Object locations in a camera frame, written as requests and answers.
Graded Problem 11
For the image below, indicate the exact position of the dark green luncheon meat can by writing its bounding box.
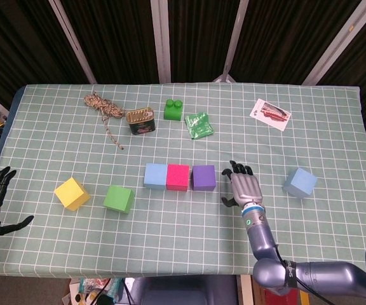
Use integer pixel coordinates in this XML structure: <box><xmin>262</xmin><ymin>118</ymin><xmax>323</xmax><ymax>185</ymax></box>
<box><xmin>125</xmin><ymin>107</ymin><xmax>157</xmax><ymax>136</ymax></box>

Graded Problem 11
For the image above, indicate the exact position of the braided rope bundle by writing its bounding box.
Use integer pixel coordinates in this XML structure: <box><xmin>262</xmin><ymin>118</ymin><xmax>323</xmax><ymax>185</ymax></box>
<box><xmin>83</xmin><ymin>91</ymin><xmax>126</xmax><ymax>151</ymax></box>

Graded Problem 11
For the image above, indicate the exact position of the pink foam cube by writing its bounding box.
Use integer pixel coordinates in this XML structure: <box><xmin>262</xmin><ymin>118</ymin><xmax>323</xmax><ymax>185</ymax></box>
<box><xmin>165</xmin><ymin>163</ymin><xmax>191</xmax><ymax>192</ymax></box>

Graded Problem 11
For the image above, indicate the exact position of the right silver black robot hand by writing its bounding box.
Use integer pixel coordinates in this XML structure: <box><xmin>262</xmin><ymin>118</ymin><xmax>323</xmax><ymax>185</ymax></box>
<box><xmin>220</xmin><ymin>160</ymin><xmax>264</xmax><ymax>210</ymax></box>

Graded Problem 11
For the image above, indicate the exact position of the white table leg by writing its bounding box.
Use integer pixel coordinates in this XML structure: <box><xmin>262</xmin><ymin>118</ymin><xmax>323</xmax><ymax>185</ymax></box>
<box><xmin>240</xmin><ymin>274</ymin><xmax>254</xmax><ymax>305</ymax></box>

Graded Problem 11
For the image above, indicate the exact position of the yellow foam cube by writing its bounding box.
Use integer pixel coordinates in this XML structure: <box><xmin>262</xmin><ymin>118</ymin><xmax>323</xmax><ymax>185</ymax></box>
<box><xmin>53</xmin><ymin>177</ymin><xmax>91</xmax><ymax>212</ymax></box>

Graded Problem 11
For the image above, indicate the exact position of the green foil packet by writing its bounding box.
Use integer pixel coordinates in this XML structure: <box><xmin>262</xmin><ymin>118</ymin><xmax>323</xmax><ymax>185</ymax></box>
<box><xmin>184</xmin><ymin>111</ymin><xmax>215</xmax><ymax>140</ymax></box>

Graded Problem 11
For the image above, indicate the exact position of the black arm cable with connector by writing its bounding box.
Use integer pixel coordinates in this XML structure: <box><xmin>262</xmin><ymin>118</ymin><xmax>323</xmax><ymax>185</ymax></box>
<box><xmin>273</xmin><ymin>244</ymin><xmax>333</xmax><ymax>305</ymax></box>

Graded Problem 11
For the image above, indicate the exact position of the white picture card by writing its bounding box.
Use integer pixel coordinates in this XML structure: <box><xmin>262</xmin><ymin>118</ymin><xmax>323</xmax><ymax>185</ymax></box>
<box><xmin>249</xmin><ymin>98</ymin><xmax>292</xmax><ymax>132</ymax></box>

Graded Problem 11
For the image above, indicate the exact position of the light blue foam cube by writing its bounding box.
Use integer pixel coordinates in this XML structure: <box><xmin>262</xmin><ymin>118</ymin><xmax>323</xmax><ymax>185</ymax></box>
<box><xmin>143</xmin><ymin>163</ymin><xmax>168</xmax><ymax>191</ymax></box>
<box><xmin>281</xmin><ymin>167</ymin><xmax>318</xmax><ymax>200</ymax></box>

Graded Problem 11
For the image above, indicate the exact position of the green foam cube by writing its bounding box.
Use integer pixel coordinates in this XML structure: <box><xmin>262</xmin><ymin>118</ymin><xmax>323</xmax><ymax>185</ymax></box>
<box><xmin>102</xmin><ymin>185</ymin><xmax>136</xmax><ymax>214</ymax></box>

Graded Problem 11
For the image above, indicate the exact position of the teal printed plastic bag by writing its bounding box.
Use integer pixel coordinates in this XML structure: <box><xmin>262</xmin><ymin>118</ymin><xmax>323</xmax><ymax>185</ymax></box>
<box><xmin>78</xmin><ymin>278</ymin><xmax>124</xmax><ymax>301</ymax></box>

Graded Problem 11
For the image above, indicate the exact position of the red cardboard box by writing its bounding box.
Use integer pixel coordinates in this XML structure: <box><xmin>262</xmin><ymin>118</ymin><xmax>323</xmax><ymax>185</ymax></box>
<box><xmin>252</xmin><ymin>275</ymin><xmax>311</xmax><ymax>305</ymax></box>

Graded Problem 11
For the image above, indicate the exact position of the green checked tablecloth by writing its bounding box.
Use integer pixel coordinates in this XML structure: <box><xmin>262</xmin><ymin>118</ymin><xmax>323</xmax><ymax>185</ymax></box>
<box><xmin>0</xmin><ymin>83</ymin><xmax>366</xmax><ymax>280</ymax></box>

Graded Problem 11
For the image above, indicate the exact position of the green toy building brick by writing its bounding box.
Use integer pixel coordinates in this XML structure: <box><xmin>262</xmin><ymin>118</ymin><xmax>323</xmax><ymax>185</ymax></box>
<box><xmin>163</xmin><ymin>98</ymin><xmax>184</xmax><ymax>122</ymax></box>

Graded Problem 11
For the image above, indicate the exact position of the purple foam cube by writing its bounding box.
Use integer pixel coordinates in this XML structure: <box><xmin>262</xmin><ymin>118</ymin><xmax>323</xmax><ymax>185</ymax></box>
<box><xmin>191</xmin><ymin>165</ymin><xmax>217</xmax><ymax>192</ymax></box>

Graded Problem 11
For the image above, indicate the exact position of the blue-grey robot torso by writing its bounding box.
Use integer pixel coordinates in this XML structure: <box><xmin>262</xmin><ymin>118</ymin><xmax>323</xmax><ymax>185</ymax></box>
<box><xmin>131</xmin><ymin>275</ymin><xmax>238</xmax><ymax>305</ymax></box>

